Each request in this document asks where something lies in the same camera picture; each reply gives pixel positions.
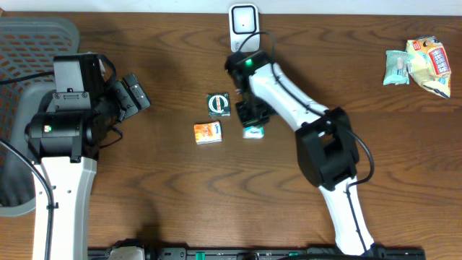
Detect orange small snack box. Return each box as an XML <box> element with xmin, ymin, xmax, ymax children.
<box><xmin>193</xmin><ymin>121</ymin><xmax>222</xmax><ymax>144</ymax></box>

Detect teal snack packet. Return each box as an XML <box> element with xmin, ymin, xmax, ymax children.
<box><xmin>383</xmin><ymin>51</ymin><xmax>412</xmax><ymax>85</ymax></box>

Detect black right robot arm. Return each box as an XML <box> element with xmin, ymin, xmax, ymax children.
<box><xmin>225</xmin><ymin>51</ymin><xmax>375</xmax><ymax>256</ymax></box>

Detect white barcode scanner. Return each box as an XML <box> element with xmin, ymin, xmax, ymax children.
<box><xmin>228</xmin><ymin>4</ymin><xmax>260</xmax><ymax>52</ymax></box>

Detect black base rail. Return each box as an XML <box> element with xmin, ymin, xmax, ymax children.
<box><xmin>87</xmin><ymin>239</ymin><xmax>426</xmax><ymax>260</ymax></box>

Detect grey plastic mesh basket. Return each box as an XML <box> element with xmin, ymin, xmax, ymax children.
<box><xmin>1</xmin><ymin>17</ymin><xmax>80</xmax><ymax>217</ymax></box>

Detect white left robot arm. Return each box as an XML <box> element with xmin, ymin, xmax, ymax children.
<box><xmin>26</xmin><ymin>74</ymin><xmax>151</xmax><ymax>259</ymax></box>

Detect white blue snack bag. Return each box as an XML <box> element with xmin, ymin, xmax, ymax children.
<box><xmin>406</xmin><ymin>35</ymin><xmax>451</xmax><ymax>99</ymax></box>

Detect green white small box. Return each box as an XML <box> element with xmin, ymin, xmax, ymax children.
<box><xmin>243</xmin><ymin>126</ymin><xmax>265</xmax><ymax>139</ymax></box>

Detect round green label package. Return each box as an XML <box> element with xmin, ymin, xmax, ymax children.
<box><xmin>206</xmin><ymin>92</ymin><xmax>230</xmax><ymax>118</ymax></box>

